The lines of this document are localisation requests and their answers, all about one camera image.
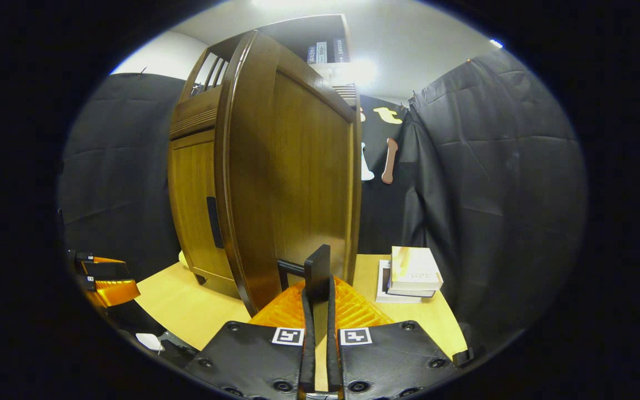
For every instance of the beige book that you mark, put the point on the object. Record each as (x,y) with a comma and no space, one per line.
(414,269)

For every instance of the pale yellow object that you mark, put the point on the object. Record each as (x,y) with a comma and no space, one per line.
(183,259)

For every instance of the pale green book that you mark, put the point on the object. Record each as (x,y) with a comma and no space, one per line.
(321,52)

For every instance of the wooden double-door shoe cabinet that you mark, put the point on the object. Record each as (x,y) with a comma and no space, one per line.
(195,114)

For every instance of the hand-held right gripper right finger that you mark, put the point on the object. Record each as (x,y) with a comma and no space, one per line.
(333,355)

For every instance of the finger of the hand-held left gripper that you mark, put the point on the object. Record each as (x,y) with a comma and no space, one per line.
(111,291)
(103,266)

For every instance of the wooden shoe cabinet door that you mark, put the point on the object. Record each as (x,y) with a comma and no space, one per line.
(298,183)
(192,194)

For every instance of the grey-blue book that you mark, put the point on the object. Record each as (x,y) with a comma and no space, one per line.
(311,54)

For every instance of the dark blue book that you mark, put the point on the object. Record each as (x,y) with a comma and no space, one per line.
(340,50)

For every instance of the white booklet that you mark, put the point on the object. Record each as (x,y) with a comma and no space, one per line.
(381,283)

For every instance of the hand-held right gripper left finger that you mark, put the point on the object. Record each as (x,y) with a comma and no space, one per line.
(309,355)

